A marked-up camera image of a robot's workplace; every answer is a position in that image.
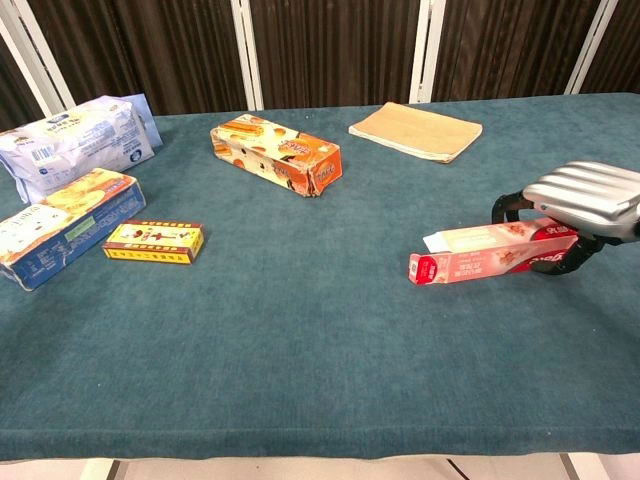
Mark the white blue plastic package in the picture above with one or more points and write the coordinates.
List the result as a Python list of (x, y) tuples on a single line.
[(75, 140)]

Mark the pink toothpaste carton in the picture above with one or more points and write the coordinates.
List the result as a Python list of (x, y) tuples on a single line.
[(480, 255)]

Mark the orange snack box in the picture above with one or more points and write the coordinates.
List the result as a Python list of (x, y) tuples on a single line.
[(280, 155)]

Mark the small yellow red box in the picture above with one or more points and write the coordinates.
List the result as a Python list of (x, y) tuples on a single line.
[(155, 241)]

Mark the blue yellow cracker box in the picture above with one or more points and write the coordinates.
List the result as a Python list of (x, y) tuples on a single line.
[(65, 225)]

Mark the white folding screen frame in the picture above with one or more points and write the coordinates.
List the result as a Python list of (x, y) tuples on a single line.
[(248, 50)]

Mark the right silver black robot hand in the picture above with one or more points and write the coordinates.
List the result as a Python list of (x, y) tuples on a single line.
[(585, 200)]

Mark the tan folded cloth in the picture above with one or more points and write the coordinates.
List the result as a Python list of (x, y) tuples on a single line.
[(417, 132)]

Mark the teal table cloth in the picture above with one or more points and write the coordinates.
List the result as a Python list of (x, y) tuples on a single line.
[(300, 325)]

